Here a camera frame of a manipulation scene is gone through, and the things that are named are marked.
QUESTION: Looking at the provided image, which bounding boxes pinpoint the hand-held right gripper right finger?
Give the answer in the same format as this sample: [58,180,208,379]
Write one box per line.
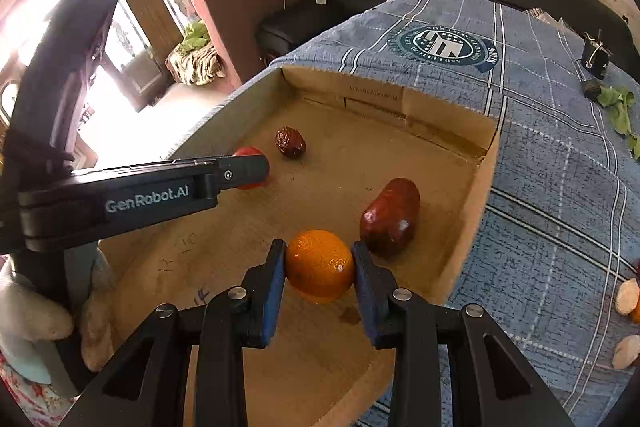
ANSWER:
[350,239,576,427]

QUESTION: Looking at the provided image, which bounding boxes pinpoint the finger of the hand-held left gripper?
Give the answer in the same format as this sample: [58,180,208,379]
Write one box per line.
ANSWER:
[192,154,271,204]

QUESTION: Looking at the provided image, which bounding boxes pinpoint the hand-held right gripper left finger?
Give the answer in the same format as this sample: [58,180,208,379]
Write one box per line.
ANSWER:
[60,239,288,427]

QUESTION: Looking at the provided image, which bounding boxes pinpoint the red tomato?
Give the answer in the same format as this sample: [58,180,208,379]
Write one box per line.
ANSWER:
[232,146,271,191]

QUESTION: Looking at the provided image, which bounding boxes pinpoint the cardboard box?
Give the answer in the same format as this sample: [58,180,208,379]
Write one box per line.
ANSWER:
[97,67,501,427]

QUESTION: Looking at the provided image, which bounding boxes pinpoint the person's left hand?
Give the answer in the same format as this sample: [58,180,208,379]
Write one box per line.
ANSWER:
[0,259,77,349]

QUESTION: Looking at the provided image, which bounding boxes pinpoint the small dark red jujube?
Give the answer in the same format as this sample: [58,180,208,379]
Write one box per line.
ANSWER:
[275,126,307,159]

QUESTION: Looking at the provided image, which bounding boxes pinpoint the large smooth red jujube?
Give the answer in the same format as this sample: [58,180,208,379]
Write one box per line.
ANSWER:
[359,178,421,259]

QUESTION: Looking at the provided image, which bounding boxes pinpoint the patterned beige throw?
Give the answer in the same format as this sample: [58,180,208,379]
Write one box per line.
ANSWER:
[165,44,226,86]

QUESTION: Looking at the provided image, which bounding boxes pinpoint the green cloth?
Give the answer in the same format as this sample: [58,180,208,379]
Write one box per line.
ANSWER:
[180,21,211,52]

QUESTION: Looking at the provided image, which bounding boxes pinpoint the brown armchair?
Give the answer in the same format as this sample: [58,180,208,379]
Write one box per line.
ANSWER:
[190,0,333,92]

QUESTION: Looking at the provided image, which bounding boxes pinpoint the round white yam piece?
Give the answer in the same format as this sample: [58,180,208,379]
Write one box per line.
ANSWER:
[616,279,640,317]

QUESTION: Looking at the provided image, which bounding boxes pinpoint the green leaves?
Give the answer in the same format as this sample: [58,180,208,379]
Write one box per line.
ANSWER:
[597,86,640,158]

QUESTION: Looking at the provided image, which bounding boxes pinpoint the black clip device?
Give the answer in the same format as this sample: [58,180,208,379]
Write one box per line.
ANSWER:
[581,29,613,80]

